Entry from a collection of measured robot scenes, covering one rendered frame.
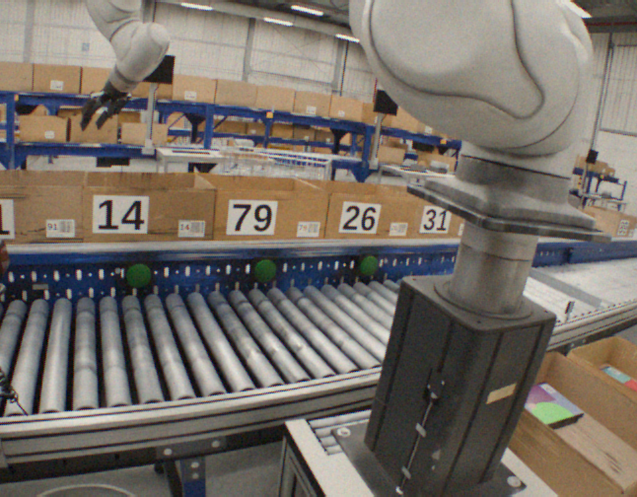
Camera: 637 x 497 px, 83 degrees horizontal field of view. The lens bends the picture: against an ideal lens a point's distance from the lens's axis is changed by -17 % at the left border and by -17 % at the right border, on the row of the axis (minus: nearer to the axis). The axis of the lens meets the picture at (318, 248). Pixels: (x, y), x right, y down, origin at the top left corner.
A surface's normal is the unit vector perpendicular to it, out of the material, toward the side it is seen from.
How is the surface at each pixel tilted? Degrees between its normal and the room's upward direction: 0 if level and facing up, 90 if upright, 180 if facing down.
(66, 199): 90
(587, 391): 89
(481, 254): 90
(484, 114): 143
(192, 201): 90
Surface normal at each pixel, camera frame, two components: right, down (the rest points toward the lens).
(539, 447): -0.92, 0.00
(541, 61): 0.47, 0.50
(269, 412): 0.46, 0.32
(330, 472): 0.14, -0.95
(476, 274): -0.70, 0.11
